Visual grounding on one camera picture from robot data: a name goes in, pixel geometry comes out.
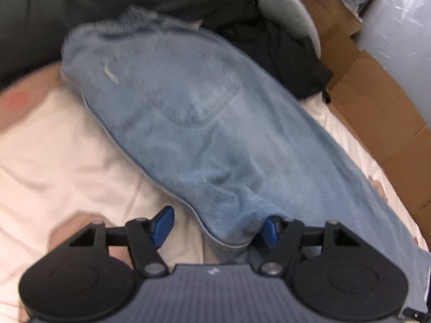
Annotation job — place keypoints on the black clothing pile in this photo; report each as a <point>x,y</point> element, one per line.
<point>286,60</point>

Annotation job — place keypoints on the flattened cardboard box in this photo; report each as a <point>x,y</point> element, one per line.
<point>370,107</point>

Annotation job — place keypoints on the cream bear printed blanket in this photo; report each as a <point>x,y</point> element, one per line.
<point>50,175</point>

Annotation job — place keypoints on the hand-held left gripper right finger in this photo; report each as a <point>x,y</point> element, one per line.
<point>271,232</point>

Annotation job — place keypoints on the grey neck pillow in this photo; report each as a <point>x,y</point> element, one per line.
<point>286,6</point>

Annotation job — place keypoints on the grey refrigerator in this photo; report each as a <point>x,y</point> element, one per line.
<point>404,40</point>

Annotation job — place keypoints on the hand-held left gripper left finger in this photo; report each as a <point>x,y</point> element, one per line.
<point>163,227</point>

